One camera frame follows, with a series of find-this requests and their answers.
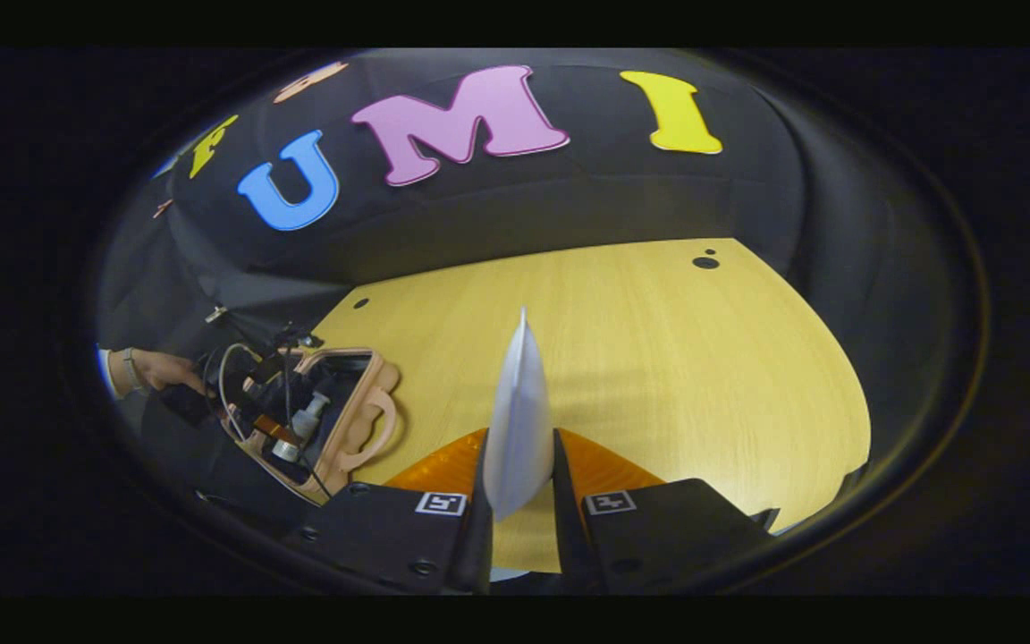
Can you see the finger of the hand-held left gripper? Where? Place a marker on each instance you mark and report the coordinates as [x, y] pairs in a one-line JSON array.
[[275, 429]]

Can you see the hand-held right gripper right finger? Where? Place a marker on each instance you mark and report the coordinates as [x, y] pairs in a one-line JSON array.
[[569, 546]]

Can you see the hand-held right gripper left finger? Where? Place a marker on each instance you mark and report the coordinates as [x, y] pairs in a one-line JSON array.
[[479, 546]]

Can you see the pink suitcase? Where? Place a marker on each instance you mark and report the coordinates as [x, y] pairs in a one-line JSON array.
[[383, 380]]

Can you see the white squeeze tube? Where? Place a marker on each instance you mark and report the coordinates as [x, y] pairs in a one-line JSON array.
[[519, 420]]

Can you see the metal backdrop clip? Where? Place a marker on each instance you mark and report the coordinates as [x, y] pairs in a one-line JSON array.
[[215, 313]]

